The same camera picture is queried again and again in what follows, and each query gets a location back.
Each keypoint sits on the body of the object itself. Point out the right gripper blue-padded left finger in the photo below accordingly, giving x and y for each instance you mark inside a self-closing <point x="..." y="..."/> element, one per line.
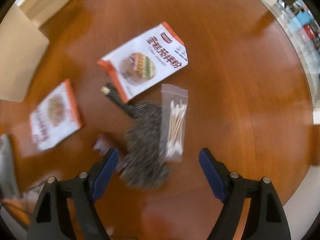
<point x="51" y="218"/>

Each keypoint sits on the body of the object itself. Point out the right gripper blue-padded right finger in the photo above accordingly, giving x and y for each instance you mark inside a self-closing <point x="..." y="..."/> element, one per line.
<point x="266" y="217"/>

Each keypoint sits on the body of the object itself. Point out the orange snack packet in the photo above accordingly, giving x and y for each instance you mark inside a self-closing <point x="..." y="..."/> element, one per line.
<point x="55" y="118"/>
<point x="144" y="61"/>

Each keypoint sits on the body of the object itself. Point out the black bristle hair brush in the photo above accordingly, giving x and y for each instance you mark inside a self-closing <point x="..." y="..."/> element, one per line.
<point x="141" y="168"/>

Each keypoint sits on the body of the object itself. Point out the cotton swabs plastic bag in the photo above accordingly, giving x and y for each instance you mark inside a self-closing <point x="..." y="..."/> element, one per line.
<point x="174" y="111"/>

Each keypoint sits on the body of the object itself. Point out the beige square trash bin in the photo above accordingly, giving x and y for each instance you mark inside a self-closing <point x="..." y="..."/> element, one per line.
<point x="22" y="49"/>

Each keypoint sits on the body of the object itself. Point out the red crate in hallway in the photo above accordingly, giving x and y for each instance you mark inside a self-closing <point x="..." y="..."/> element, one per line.
<point x="311" y="30"/>

